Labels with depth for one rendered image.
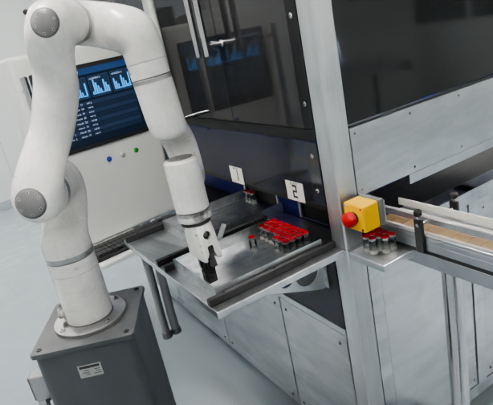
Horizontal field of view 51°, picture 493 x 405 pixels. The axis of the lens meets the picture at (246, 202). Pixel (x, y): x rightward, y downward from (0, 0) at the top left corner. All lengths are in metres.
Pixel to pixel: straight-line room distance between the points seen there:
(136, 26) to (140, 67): 0.09
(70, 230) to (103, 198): 0.80
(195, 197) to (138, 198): 0.98
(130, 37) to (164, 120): 0.19
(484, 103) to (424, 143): 0.28
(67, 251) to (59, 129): 0.29
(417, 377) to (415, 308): 0.25
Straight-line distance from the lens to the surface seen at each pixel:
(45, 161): 1.24
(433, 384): 1.93
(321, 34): 1.29
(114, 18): 1.19
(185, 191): 1.21
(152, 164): 2.19
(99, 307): 1.39
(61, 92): 1.22
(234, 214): 1.83
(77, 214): 1.37
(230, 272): 1.42
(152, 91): 1.17
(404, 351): 1.74
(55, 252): 1.33
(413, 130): 1.53
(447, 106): 1.63
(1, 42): 6.63
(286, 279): 1.34
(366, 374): 1.65
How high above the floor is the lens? 1.51
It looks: 19 degrees down
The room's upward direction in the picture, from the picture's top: 12 degrees counter-clockwise
